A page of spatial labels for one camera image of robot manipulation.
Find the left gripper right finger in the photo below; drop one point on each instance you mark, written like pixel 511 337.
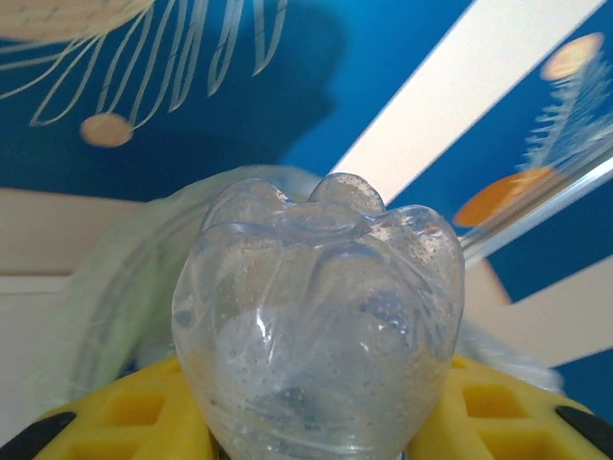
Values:
pixel 503 417

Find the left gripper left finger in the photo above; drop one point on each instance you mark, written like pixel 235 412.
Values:
pixel 143 412

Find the clear Pepsi bottle blue label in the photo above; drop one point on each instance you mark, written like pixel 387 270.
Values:
pixel 316 311

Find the pale green plastic bin liner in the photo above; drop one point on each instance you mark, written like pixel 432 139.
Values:
pixel 134 268

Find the aluminium frame post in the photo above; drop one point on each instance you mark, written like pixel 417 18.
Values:
pixel 551 201

